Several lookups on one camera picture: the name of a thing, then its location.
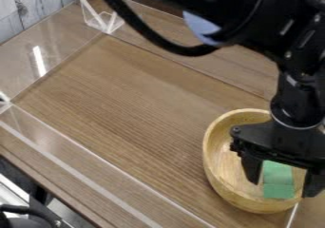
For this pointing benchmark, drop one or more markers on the clear acrylic enclosure wall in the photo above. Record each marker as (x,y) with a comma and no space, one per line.
(106,120)

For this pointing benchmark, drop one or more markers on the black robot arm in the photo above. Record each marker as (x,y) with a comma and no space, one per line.
(286,30)

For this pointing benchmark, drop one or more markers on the clear acrylic corner bracket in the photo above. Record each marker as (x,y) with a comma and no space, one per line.
(105,21)

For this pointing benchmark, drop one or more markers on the wooden bowl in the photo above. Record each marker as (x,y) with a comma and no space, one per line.
(224,169)

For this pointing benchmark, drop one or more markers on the black metal mount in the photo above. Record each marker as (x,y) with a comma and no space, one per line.
(45,213)

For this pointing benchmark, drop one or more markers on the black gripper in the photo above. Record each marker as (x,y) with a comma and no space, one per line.
(270,142)

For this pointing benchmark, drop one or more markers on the green rectangular block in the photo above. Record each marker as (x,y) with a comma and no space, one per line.
(278,181)

